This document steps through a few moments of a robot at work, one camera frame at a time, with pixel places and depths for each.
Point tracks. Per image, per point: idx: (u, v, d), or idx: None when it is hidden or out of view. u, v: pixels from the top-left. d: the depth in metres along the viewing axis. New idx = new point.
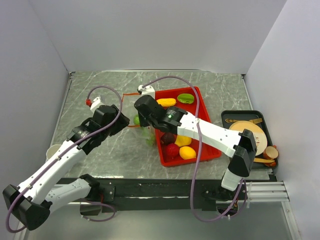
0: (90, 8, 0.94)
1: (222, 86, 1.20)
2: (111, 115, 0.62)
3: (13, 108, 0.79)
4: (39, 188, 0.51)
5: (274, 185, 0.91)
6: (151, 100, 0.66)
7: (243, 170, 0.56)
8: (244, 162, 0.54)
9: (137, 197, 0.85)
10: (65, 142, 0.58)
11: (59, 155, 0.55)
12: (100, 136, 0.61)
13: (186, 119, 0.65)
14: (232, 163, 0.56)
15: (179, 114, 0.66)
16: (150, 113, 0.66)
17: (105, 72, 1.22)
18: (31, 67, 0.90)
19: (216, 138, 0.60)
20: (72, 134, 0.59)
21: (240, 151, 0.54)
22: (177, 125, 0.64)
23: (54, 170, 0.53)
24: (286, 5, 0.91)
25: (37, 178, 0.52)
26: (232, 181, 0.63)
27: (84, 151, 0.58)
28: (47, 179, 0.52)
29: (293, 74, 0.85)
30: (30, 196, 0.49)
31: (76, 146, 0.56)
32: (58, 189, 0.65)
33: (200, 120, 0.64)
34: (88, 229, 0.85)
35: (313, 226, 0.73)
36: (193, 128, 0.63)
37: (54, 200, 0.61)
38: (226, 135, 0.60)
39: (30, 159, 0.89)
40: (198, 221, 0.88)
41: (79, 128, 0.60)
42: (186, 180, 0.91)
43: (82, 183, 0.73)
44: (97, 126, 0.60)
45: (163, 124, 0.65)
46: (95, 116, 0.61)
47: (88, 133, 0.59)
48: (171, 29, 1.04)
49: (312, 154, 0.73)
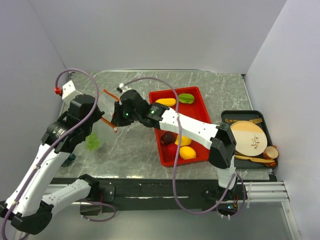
0: (90, 8, 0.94)
1: (222, 86, 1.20)
2: (90, 105, 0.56)
3: (13, 108, 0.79)
4: (26, 202, 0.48)
5: (274, 185, 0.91)
6: (137, 95, 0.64)
7: (222, 163, 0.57)
8: (220, 154, 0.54)
9: (137, 197, 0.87)
10: (41, 146, 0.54)
11: (37, 165, 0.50)
12: (79, 132, 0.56)
13: (168, 114, 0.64)
14: (210, 156, 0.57)
15: (162, 110, 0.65)
16: (135, 108, 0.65)
17: (105, 73, 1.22)
18: (31, 67, 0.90)
19: (194, 131, 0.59)
20: (46, 135, 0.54)
21: (215, 142, 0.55)
22: (158, 119, 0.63)
23: (36, 181, 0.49)
24: (286, 5, 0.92)
25: (21, 193, 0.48)
26: (223, 177, 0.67)
27: (64, 151, 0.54)
28: (31, 192, 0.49)
29: (293, 74, 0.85)
30: (19, 212, 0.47)
31: (55, 149, 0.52)
32: (59, 192, 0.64)
33: (180, 114, 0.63)
34: (88, 229, 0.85)
35: (313, 227, 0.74)
36: (173, 122, 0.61)
37: (55, 203, 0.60)
38: (204, 128, 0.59)
39: (30, 159, 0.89)
40: (198, 222, 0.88)
41: (54, 126, 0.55)
42: (185, 180, 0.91)
43: (82, 183, 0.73)
44: (75, 119, 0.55)
45: (147, 119, 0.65)
46: (71, 110, 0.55)
47: (64, 131, 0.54)
48: (171, 29, 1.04)
49: (313, 154, 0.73)
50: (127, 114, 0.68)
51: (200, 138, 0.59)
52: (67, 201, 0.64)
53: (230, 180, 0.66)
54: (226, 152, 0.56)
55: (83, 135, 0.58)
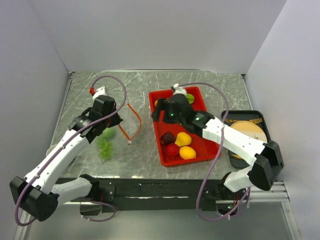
0: (90, 8, 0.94)
1: (222, 86, 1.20)
2: (111, 102, 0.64)
3: (13, 108, 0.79)
4: (46, 176, 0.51)
5: (274, 185, 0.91)
6: (185, 100, 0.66)
7: (263, 183, 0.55)
8: (263, 172, 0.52)
9: (137, 197, 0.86)
10: (68, 131, 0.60)
11: (64, 145, 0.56)
12: (102, 125, 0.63)
13: (213, 123, 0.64)
14: (253, 172, 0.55)
15: (206, 118, 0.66)
16: (181, 112, 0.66)
17: (105, 73, 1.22)
18: (31, 67, 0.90)
19: (239, 144, 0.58)
20: (74, 123, 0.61)
21: (261, 159, 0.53)
22: (202, 126, 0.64)
23: (59, 159, 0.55)
24: (286, 6, 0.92)
25: (44, 168, 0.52)
26: (238, 183, 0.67)
27: (87, 139, 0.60)
28: (53, 168, 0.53)
29: (293, 74, 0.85)
30: (39, 185, 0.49)
31: (80, 134, 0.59)
32: (61, 185, 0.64)
33: (225, 126, 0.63)
34: (89, 229, 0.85)
35: (313, 226, 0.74)
36: (217, 132, 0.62)
37: (60, 193, 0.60)
38: (249, 142, 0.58)
39: (30, 159, 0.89)
40: (197, 221, 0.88)
41: (80, 118, 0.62)
42: (186, 180, 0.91)
43: (84, 181, 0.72)
44: (97, 114, 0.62)
45: (190, 125, 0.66)
46: (94, 106, 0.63)
47: (89, 122, 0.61)
48: (171, 29, 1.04)
49: (313, 154, 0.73)
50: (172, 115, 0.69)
51: (244, 153, 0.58)
52: (67, 201, 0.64)
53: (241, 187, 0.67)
54: (271, 172, 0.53)
55: (103, 129, 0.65)
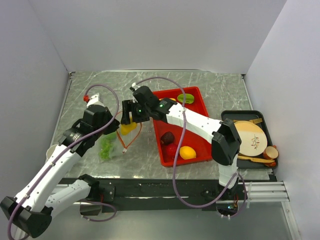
0: (89, 8, 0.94)
1: (222, 86, 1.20)
2: (102, 113, 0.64)
3: (13, 108, 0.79)
4: (37, 196, 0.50)
5: (275, 185, 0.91)
6: (148, 90, 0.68)
7: (222, 158, 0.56)
8: (220, 147, 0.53)
9: (137, 197, 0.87)
10: (58, 147, 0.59)
11: (53, 162, 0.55)
12: (93, 137, 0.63)
13: (175, 108, 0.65)
14: (212, 150, 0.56)
15: (169, 104, 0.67)
16: (145, 102, 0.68)
17: (105, 73, 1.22)
18: (31, 67, 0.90)
19: (198, 125, 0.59)
20: (64, 138, 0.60)
21: (216, 136, 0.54)
22: (165, 112, 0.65)
23: (49, 176, 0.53)
24: (286, 6, 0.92)
25: (34, 187, 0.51)
26: (225, 176, 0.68)
27: (78, 153, 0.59)
28: (43, 187, 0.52)
29: (293, 73, 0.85)
30: (29, 206, 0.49)
31: (70, 149, 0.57)
32: (57, 193, 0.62)
33: (186, 109, 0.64)
34: (89, 229, 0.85)
35: (313, 226, 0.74)
36: (179, 116, 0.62)
37: (54, 205, 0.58)
38: (207, 122, 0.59)
39: (30, 159, 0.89)
40: (197, 220, 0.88)
41: (70, 131, 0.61)
42: (185, 180, 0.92)
43: (82, 184, 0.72)
44: (88, 126, 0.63)
45: (155, 112, 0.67)
46: (85, 117, 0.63)
47: (79, 136, 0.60)
48: (172, 29, 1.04)
49: (313, 154, 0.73)
50: (140, 110, 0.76)
51: (204, 133, 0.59)
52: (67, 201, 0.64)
53: (230, 179, 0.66)
54: (227, 147, 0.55)
55: (95, 140, 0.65)
